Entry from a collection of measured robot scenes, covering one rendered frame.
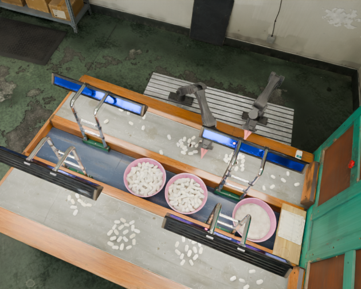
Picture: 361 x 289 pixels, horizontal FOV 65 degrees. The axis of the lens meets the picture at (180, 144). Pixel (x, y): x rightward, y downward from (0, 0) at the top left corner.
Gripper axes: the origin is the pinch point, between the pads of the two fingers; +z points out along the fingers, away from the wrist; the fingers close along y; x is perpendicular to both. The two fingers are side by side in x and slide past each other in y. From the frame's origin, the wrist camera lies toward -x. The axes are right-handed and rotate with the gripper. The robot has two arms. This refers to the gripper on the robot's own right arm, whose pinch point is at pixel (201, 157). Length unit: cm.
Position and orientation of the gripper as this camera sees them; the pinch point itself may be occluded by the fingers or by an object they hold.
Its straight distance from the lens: 190.8
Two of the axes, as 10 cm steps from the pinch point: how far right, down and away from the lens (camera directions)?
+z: -3.2, 9.3, 1.8
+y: 9.3, 3.4, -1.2
